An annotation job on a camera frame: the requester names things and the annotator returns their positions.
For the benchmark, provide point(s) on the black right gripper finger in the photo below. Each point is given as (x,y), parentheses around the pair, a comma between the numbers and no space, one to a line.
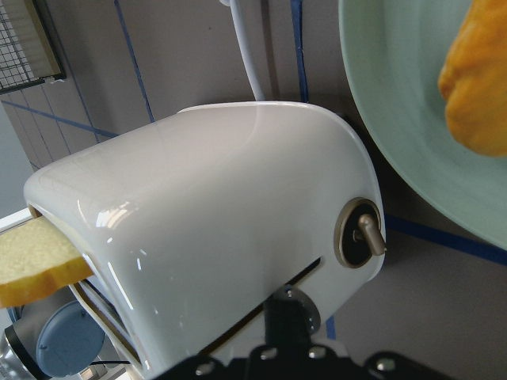
(291,319)

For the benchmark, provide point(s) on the white two-slot toaster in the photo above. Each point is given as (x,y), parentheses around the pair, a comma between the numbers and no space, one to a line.
(191,222)

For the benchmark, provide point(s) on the toast slice in toaster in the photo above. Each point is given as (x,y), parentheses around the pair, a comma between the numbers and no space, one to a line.
(36,261)

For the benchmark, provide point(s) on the light green plate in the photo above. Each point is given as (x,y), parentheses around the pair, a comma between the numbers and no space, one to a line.
(393,52)

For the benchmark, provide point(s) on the golden bread roll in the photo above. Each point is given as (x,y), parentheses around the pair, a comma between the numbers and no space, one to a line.
(472,80)

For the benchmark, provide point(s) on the wooden box with grid cloth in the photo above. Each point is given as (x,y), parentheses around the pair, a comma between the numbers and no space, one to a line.
(28,53)

